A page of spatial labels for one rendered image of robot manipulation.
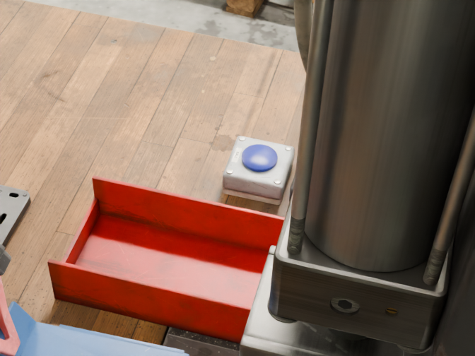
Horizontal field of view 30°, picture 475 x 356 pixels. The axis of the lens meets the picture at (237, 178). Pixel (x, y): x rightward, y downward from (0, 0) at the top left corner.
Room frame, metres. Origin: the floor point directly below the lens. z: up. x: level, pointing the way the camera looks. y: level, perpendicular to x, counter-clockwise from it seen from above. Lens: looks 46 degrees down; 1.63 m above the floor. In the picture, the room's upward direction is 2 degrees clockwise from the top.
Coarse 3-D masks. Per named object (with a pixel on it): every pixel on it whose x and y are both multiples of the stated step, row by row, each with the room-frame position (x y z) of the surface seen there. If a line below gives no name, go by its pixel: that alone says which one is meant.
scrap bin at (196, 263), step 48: (96, 192) 0.63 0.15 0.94; (144, 192) 0.62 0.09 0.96; (96, 240) 0.59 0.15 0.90; (144, 240) 0.59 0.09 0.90; (192, 240) 0.60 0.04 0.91; (240, 240) 0.59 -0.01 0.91; (96, 288) 0.51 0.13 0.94; (144, 288) 0.50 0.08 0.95; (192, 288) 0.53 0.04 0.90; (240, 288) 0.54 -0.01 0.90; (240, 336) 0.47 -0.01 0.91
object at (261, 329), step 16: (272, 256) 0.36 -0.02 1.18; (256, 304) 0.32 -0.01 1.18; (256, 320) 0.31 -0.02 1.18; (272, 320) 0.31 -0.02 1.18; (256, 336) 0.30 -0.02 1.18; (272, 336) 0.30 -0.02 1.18; (288, 336) 0.30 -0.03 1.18; (304, 336) 0.30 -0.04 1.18; (320, 336) 0.30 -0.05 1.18; (336, 336) 0.30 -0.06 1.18; (352, 336) 0.30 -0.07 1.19; (240, 352) 0.29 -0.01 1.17; (256, 352) 0.29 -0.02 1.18; (272, 352) 0.29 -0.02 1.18; (288, 352) 0.29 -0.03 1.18; (304, 352) 0.29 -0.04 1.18; (320, 352) 0.29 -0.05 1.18; (336, 352) 0.29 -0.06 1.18; (352, 352) 0.29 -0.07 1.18; (368, 352) 0.29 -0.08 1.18; (384, 352) 0.29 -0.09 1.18; (400, 352) 0.29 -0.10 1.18; (432, 352) 0.30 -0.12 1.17
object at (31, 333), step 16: (16, 304) 0.43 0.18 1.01; (16, 320) 0.42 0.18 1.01; (32, 320) 0.43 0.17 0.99; (0, 336) 0.40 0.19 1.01; (32, 336) 0.41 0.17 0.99; (48, 336) 0.41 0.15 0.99; (64, 336) 0.42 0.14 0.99; (80, 336) 0.42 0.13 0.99; (96, 336) 0.42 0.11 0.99; (16, 352) 0.40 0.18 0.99; (32, 352) 0.40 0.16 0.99; (48, 352) 0.40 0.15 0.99; (64, 352) 0.40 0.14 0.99; (80, 352) 0.40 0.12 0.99; (96, 352) 0.40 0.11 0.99; (112, 352) 0.40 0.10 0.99; (128, 352) 0.40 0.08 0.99; (144, 352) 0.40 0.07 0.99; (160, 352) 0.40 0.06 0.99; (176, 352) 0.40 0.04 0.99
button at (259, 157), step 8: (256, 144) 0.72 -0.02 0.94; (248, 152) 0.70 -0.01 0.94; (256, 152) 0.70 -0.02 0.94; (264, 152) 0.70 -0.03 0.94; (272, 152) 0.70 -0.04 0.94; (248, 160) 0.69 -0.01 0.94; (256, 160) 0.69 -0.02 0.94; (264, 160) 0.69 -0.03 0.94; (272, 160) 0.69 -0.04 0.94; (248, 168) 0.68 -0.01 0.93; (256, 168) 0.68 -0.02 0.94; (264, 168) 0.68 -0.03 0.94
